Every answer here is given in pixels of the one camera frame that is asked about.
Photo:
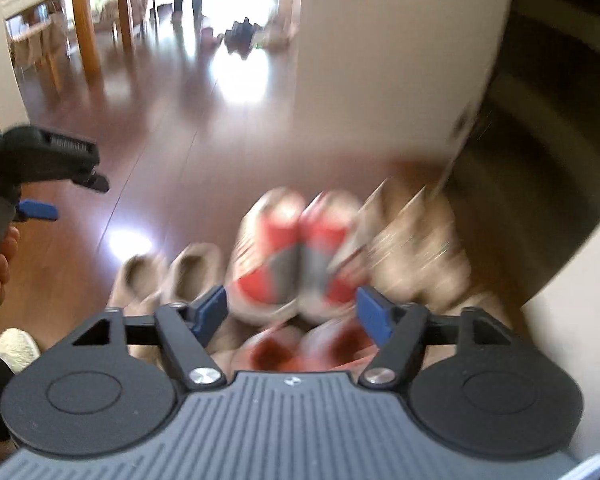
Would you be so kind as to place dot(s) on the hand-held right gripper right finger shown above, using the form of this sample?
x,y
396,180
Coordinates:
x,y
375,315

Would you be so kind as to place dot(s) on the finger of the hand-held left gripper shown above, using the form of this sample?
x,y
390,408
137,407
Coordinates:
x,y
50,157
40,211

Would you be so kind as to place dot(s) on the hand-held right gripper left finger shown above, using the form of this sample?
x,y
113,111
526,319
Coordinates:
x,y
210,312

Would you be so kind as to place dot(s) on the white mesh sneaker pink lining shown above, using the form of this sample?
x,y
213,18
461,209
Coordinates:
x,y
340,345

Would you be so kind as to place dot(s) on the cream patent loafer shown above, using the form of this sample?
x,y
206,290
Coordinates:
x,y
195,265
140,275

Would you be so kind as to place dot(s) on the person's left hand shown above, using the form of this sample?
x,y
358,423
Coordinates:
x,y
5,260

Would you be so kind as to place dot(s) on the brown fur-lined buckle shoe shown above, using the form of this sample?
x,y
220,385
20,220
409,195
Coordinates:
x,y
395,240
445,260

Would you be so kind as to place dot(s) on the red white canvas sneaker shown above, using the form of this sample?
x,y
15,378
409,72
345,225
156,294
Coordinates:
x,y
275,230
325,230

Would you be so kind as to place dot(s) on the wooden chair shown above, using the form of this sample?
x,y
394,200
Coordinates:
x,y
35,40

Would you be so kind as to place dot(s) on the fluffy cream slipper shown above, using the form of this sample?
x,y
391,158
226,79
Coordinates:
x,y
15,347

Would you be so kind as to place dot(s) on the black floor object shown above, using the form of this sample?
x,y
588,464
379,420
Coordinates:
x,y
242,35

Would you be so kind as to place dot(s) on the white cabinet door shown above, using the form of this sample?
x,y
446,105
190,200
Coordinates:
x,y
380,60

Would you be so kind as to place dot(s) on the shoe cabinet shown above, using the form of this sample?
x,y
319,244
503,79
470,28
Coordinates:
x,y
555,110

